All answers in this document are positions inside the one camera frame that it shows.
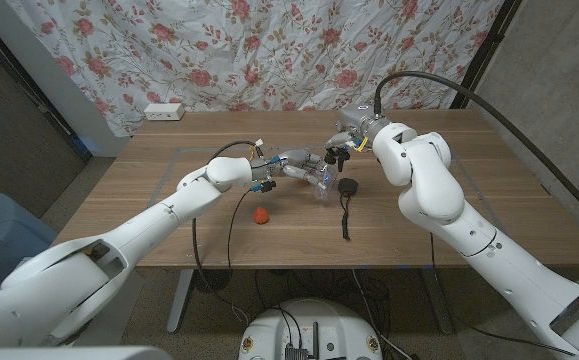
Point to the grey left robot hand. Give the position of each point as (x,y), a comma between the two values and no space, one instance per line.
(299,161)

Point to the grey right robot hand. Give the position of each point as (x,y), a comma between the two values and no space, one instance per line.
(361,122)

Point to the clear spray bottle black sprayer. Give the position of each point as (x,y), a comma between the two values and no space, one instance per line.
(336,156)

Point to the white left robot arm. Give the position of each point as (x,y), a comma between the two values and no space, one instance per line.
(169,210)

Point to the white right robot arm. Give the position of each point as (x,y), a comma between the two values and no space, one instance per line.
(429,175)

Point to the red toy strawberry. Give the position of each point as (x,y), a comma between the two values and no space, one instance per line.
(261,216)

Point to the floral backdrop cloth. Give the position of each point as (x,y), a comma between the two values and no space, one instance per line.
(269,50)

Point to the white power strip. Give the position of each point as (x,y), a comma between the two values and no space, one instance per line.
(164,112)

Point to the black round floor base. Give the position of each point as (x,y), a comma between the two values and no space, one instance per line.
(212,281)

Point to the black backdrop stand pole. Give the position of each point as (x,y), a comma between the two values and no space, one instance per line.
(489,45)

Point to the white robot torso base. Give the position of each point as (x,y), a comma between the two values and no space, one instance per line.
(314,325)

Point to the grey table leg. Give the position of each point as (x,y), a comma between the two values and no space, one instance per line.
(436,300)
(179,300)

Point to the white wall pillar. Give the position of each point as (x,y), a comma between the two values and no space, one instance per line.
(44,75)

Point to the black frame bar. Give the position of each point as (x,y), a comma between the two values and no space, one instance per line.
(29,87)

